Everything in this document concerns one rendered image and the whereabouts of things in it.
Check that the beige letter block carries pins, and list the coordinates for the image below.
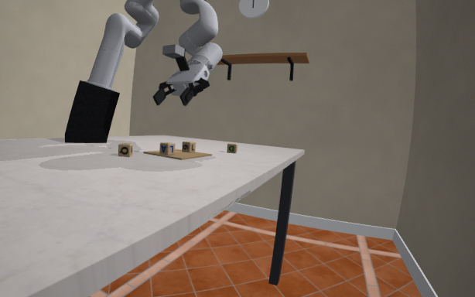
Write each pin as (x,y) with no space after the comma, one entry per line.
(167,148)
(125,150)
(232,148)
(188,147)

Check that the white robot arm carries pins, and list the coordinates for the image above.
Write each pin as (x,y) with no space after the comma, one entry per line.
(120,31)

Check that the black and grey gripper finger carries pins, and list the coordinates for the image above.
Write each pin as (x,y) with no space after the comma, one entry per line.
(160,95)
(191,92)

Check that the tan flat mat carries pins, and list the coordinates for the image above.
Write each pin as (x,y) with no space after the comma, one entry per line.
(180,155)

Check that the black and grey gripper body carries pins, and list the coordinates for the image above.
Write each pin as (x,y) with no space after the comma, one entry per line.
(197,70)

